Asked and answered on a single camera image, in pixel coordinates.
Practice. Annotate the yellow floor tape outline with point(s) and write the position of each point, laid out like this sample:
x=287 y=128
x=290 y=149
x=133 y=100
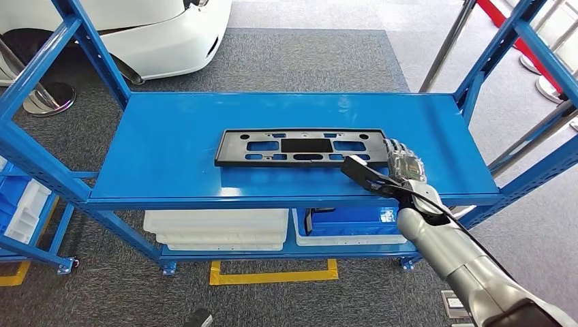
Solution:
x=271 y=277
x=13 y=280

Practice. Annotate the silver floor outlet box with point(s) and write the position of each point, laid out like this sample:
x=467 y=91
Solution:
x=449 y=303

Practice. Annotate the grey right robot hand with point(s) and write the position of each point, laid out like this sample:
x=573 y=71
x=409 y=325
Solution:
x=406 y=164

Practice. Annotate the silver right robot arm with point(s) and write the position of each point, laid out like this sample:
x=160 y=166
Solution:
x=451 y=252

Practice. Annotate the small black plastic part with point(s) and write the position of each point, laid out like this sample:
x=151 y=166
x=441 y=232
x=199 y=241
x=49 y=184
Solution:
x=308 y=223

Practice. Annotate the chrome stanchion post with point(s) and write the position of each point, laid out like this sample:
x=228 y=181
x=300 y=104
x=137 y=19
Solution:
x=445 y=45
x=49 y=106
x=548 y=92
x=519 y=150
x=528 y=65

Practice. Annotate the white plastic bin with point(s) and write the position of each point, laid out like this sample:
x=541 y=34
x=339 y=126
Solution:
x=29 y=212
x=343 y=241

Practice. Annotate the blue metal shelf rack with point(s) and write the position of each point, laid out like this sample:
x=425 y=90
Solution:
x=180 y=149
x=31 y=251

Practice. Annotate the blue plastic bin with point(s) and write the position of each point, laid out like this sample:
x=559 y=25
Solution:
x=352 y=223
x=11 y=198

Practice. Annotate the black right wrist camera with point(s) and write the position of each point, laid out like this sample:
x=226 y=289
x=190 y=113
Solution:
x=361 y=173

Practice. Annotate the black plastic plate frame part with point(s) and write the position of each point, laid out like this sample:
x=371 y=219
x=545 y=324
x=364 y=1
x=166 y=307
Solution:
x=230 y=149

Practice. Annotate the white car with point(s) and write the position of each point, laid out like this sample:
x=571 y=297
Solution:
x=158 y=45

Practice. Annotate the white plastic crate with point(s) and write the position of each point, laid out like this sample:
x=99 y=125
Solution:
x=216 y=225

